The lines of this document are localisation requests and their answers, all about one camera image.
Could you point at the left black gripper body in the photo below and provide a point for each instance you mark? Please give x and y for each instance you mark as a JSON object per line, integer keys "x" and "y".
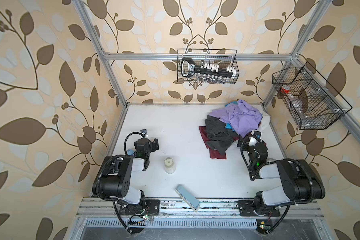
{"x": 153, "y": 144}

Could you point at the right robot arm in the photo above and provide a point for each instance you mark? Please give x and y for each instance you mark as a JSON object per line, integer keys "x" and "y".
{"x": 299, "y": 184}

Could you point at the light blue sponge block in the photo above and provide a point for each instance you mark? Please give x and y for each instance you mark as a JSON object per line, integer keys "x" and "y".
{"x": 188, "y": 197}

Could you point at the right wire basket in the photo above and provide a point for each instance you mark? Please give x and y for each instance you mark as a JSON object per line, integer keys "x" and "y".
{"x": 326, "y": 104}

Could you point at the wire basket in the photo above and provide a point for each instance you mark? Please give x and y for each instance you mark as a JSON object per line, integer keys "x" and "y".
{"x": 326, "y": 104}
{"x": 213, "y": 56}

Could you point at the white cloth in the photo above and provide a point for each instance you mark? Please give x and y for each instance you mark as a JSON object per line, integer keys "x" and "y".
{"x": 265, "y": 122}

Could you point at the teal cloth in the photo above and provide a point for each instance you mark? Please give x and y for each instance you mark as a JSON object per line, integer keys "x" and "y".
{"x": 228, "y": 126}

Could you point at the back wire basket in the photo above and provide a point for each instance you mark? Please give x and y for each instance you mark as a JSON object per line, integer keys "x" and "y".
{"x": 213, "y": 56}

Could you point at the small white lidded jar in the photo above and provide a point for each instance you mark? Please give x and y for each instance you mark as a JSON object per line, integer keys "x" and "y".
{"x": 170, "y": 166}

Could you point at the dark grey cloth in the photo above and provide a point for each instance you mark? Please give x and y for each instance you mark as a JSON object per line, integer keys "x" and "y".
{"x": 219, "y": 138}

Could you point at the red capped clear bottle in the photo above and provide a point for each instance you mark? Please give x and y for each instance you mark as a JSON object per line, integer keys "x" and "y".
{"x": 297, "y": 104}

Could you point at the purple cloth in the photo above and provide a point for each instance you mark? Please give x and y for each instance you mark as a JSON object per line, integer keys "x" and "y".
{"x": 242, "y": 117}

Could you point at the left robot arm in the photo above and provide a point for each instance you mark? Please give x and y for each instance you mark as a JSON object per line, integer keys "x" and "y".
{"x": 113, "y": 182}

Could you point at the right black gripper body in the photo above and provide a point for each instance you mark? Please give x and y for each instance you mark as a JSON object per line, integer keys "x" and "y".
{"x": 256, "y": 141}

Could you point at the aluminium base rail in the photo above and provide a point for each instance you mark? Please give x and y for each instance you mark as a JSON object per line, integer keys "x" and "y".
{"x": 213, "y": 208}

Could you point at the black socket set tool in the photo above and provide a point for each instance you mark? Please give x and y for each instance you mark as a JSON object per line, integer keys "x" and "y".
{"x": 190, "y": 67}

